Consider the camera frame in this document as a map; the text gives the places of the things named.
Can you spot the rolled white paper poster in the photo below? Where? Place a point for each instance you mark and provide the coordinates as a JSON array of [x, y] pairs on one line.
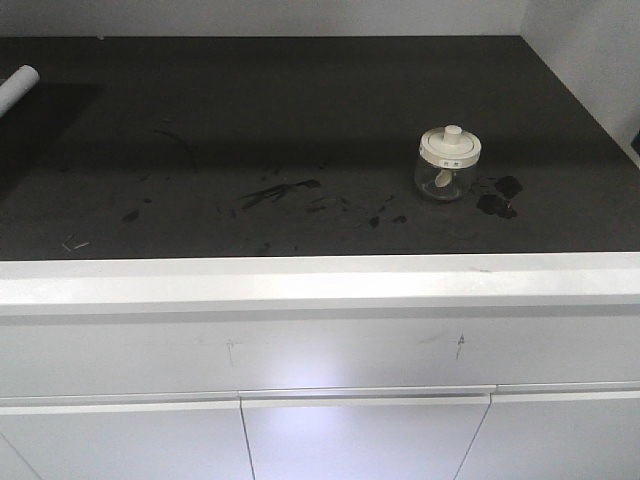
[[16, 86]]

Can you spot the white fume hood base cabinet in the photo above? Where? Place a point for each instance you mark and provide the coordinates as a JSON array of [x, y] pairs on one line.
[[383, 367]]

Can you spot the glass jar with white lid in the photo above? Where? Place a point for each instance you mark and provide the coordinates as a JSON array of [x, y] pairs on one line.
[[447, 163]]

